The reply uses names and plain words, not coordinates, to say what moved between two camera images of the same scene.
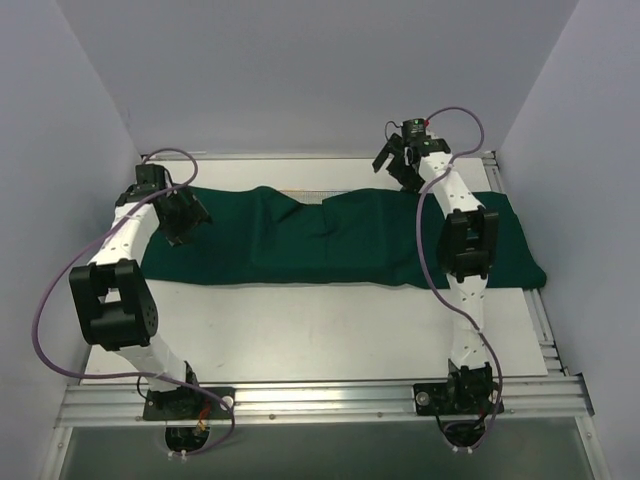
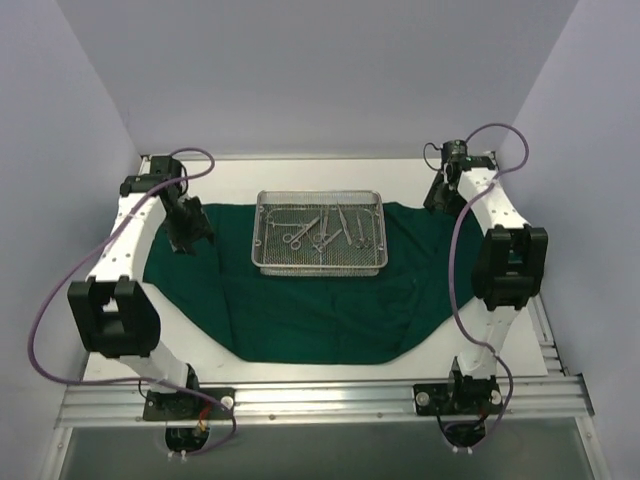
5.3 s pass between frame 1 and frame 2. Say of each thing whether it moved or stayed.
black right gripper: moved
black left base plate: stayed
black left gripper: stayed
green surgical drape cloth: moved
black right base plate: stayed
